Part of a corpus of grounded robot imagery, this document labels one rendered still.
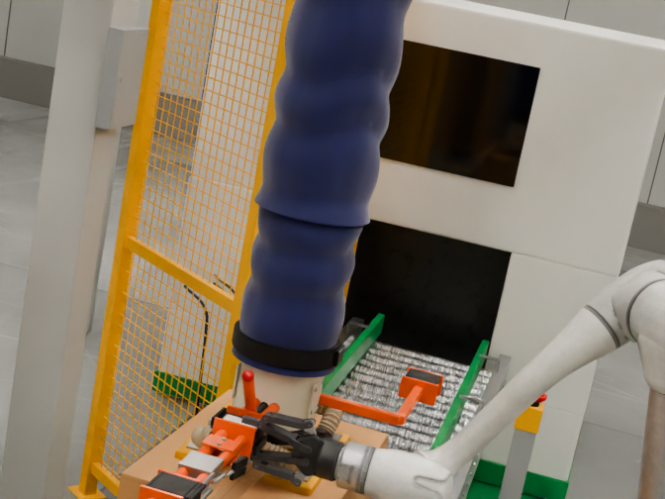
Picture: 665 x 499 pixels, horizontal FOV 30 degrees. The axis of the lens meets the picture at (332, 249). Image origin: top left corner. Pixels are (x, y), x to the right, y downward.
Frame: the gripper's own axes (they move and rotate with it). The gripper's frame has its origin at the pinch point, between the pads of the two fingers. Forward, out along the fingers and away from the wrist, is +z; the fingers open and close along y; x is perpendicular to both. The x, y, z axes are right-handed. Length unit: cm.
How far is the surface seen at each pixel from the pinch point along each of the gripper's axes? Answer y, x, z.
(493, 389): 60, 248, -33
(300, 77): -66, 18, 6
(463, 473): 60, 159, -34
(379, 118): -61, 23, -10
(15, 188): 121, 598, 351
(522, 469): 38, 119, -52
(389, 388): 67, 237, 5
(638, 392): 119, 490, -102
